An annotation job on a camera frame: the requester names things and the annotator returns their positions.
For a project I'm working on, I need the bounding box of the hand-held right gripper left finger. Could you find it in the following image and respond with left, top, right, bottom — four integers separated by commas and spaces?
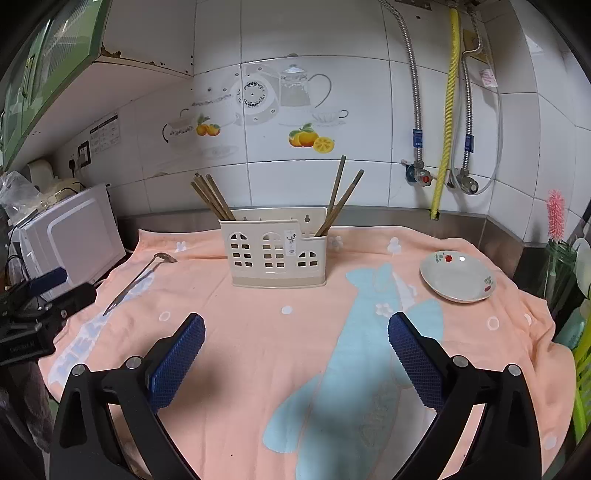
50, 312, 206, 480

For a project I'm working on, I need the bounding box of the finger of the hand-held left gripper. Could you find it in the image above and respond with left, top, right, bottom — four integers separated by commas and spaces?
25, 268, 68, 296
28, 283, 98, 319

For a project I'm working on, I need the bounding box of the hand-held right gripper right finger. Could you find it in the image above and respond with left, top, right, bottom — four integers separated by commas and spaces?
388, 311, 542, 480

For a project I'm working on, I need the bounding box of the cream plastic utensil holder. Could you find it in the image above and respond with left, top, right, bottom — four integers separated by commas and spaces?
218, 207, 329, 288

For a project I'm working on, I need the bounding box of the dark long chopstick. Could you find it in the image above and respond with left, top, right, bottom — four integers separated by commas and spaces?
325, 155, 347, 222
314, 169, 365, 238

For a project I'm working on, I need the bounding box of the white microwave oven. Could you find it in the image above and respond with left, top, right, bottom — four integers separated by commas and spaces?
18, 183, 127, 289

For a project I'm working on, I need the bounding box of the beige kitchen appliance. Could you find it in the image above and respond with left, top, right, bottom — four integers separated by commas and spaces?
27, 158, 88, 204

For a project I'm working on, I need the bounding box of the white floral dish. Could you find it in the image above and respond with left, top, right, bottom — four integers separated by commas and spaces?
419, 250, 496, 304

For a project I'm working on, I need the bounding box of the clear plastic bag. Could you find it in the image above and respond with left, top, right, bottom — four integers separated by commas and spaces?
0, 171, 38, 217

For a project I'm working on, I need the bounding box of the orange printed towel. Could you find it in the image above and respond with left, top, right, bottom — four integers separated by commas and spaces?
38, 224, 578, 480

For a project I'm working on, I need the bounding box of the green plastic dish rack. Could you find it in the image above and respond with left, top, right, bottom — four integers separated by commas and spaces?
570, 342, 591, 444

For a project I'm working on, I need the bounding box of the green glass jar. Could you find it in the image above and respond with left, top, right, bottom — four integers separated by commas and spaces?
538, 240, 579, 315

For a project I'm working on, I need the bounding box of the metal water valve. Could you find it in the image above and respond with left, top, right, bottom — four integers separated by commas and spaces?
445, 167, 478, 195

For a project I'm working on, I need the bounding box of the white plastic utensil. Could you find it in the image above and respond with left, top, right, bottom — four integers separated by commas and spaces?
573, 237, 591, 296

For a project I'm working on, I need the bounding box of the pink bottle brush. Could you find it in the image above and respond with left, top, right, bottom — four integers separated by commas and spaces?
546, 189, 566, 296

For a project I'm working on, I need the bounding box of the metal long-handled spoon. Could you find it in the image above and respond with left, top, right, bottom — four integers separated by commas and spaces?
102, 251, 178, 317

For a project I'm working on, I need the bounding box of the wall label sticker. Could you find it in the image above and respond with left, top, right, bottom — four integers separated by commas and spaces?
89, 113, 122, 156

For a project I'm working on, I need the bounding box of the red-handled water valve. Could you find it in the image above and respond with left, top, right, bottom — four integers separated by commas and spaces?
401, 159, 435, 185

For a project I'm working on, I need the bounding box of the green wall cabinet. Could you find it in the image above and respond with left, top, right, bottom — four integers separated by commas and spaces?
0, 0, 195, 171

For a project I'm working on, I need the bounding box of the thin white hose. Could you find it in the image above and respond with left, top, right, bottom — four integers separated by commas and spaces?
471, 9, 504, 195

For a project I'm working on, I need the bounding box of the yellow gas hose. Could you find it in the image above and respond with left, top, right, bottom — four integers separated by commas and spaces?
429, 7, 461, 221

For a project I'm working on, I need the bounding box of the metal flexible hose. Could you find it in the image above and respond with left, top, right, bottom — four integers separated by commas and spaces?
379, 0, 424, 164
459, 9, 483, 171

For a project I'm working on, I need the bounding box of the wall water heater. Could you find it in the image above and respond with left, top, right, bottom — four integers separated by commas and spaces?
406, 0, 485, 9

